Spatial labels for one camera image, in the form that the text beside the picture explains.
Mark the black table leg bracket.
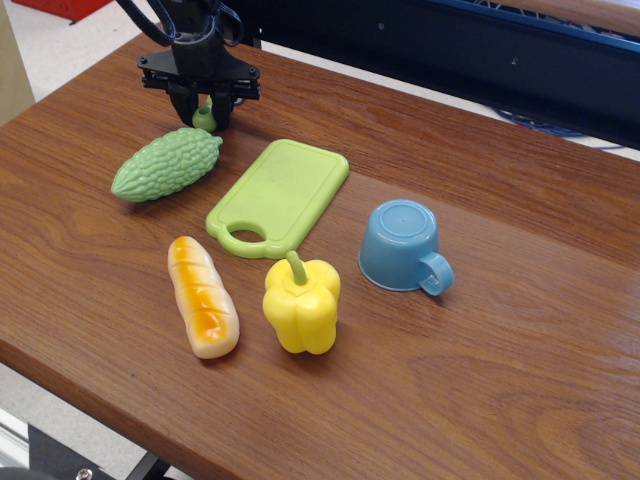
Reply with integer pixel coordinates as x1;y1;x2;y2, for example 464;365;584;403
28;425;169;480

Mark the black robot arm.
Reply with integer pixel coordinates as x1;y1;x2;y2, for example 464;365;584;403
137;1;261;130

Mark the blue toy cup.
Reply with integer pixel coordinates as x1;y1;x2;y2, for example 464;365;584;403
358;199;455;296

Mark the black sleeved cable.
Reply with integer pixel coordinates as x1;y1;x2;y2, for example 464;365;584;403
115;0;176;47

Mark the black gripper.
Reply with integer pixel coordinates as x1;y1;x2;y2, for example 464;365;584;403
136;38;261;130

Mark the yellow toy bell pepper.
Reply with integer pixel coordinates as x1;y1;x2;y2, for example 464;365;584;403
263;251;341;355

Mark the toy bread baguette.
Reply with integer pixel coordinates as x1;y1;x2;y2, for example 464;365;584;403
167;236;240;360

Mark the dark blue metal beam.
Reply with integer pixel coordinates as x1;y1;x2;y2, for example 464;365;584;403
232;1;639;148

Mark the red box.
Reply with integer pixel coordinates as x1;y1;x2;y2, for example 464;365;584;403
13;0;111;22

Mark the toy spatula green handle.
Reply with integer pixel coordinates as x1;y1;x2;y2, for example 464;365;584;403
192;96;217;133

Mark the blue cables bundle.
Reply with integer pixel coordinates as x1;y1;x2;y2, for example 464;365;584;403
492;107;629;154

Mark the light green cutting board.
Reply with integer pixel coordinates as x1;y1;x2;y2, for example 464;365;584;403
205;139;349;259

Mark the beige cabinet side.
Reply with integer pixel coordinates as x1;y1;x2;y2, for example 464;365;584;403
0;2;35;125

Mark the green toy bitter gourd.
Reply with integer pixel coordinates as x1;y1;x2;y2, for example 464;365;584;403
111;127;223;202

